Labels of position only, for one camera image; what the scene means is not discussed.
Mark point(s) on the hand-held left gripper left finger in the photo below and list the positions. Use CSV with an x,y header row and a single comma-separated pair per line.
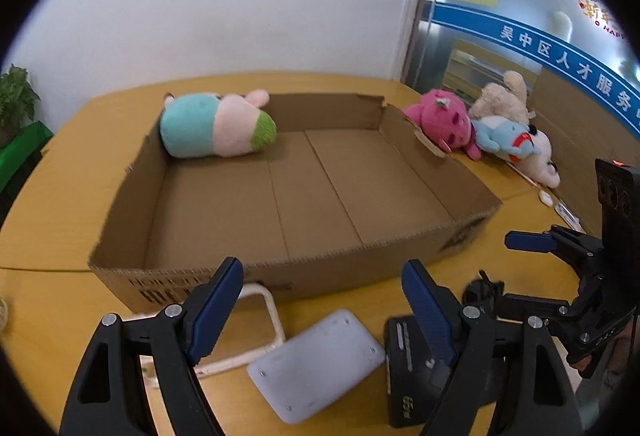
x,y
220,301

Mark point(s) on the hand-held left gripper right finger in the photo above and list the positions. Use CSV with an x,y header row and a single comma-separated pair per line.
x,y
427,311

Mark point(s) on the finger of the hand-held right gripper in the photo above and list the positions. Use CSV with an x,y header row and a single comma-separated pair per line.
x,y
535,306
530,241

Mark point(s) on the black sunglasses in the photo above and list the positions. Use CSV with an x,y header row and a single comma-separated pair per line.
x,y
482,291

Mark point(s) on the black product box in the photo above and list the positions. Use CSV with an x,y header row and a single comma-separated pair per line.
x,y
410,376

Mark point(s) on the clear white-rimmed phone case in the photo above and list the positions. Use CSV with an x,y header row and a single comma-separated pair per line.
x,y
315,366

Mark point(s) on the cardboard box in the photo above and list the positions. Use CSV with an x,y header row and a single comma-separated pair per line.
x,y
325,176

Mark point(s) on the wooden desktop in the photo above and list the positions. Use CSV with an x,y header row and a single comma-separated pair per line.
x,y
60,196

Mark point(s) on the white stick-shaped device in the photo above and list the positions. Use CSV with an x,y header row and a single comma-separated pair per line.
x,y
567,216

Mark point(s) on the small white oval object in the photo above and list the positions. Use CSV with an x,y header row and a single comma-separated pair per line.
x,y
545,197

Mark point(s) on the white plush toy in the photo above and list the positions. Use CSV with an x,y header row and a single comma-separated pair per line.
x,y
542,155

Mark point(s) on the light blue plush toy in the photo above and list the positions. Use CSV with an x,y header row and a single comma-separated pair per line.
x,y
500,135

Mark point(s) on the beige plush toy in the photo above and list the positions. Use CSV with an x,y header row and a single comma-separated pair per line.
x,y
500,100

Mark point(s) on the teal pink green plush toy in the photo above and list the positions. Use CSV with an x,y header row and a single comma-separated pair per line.
x,y
200,125

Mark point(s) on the blue lettered glass banner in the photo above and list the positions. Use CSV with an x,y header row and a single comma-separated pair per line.
x,y
525,40

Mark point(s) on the red yellow window decal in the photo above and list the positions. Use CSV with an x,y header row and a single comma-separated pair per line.
x,y
595,5

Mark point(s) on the small glass jar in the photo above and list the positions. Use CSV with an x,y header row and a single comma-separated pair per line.
x,y
3,313

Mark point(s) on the green table cloth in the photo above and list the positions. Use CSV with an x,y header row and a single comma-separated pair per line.
x,y
15,155

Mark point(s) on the large potted green plant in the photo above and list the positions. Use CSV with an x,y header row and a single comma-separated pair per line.
x,y
15,95

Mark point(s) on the grey metal door frame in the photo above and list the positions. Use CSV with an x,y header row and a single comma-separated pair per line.
x,y
417,0

